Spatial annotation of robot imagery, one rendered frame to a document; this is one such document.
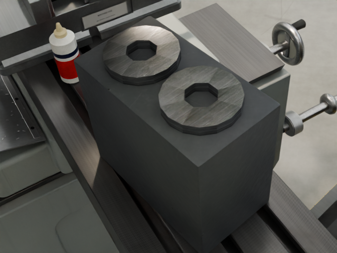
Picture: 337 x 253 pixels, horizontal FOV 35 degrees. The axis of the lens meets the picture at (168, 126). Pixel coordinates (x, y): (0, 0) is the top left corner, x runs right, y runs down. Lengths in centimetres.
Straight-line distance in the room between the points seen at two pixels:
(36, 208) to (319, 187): 108
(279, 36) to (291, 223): 78
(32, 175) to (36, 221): 12
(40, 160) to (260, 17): 168
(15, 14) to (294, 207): 55
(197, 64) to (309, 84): 159
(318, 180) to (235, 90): 134
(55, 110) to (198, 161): 39
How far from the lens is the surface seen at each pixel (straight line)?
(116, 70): 59
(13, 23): 93
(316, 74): 222
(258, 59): 119
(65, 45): 83
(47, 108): 86
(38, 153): 96
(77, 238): 121
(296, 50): 135
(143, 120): 55
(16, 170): 97
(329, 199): 136
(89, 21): 94
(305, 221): 70
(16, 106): 98
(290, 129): 134
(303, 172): 189
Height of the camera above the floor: 151
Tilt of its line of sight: 49 degrees down
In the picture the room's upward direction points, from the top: 7 degrees counter-clockwise
